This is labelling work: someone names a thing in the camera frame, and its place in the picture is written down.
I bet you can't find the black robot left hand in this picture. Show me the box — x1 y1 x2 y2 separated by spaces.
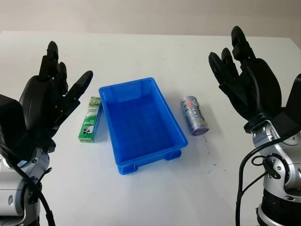
18 41 94 153

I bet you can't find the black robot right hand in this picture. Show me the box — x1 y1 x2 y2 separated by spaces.
208 25 283 134

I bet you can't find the green toothpaste box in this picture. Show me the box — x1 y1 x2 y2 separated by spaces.
78 96 102 144

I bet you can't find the blue plastic tray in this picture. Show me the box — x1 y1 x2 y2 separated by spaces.
98 77 189 176

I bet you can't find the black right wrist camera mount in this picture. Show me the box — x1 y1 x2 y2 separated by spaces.
274 73 301 139

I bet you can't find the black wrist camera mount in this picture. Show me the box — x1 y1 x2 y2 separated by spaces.
0 94 27 165
274 73 301 139

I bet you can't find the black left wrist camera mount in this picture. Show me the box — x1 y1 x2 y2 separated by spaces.
0 94 27 165

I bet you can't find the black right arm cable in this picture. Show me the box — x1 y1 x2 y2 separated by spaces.
236 135 297 226

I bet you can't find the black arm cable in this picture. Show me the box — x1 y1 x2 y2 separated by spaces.
236 135 297 226
0 145 56 226

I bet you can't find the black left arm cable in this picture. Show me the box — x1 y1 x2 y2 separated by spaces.
0 145 56 226

